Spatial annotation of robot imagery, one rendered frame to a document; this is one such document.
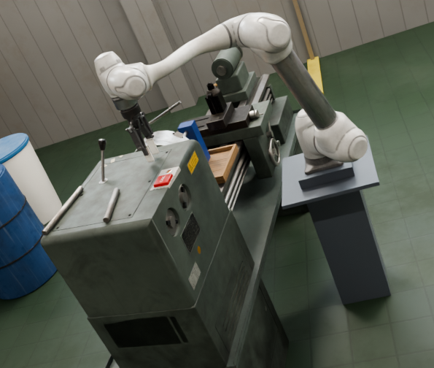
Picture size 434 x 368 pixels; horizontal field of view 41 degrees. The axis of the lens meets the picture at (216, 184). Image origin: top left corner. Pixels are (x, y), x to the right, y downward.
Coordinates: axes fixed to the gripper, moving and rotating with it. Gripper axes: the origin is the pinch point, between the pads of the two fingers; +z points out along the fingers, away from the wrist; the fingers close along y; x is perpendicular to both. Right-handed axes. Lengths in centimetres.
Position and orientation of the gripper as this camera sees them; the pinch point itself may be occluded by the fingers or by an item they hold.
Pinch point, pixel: (150, 150)
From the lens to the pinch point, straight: 228.4
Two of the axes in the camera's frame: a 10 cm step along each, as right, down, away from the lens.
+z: 3.6, 8.1, 4.7
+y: 2.4, -5.6, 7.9
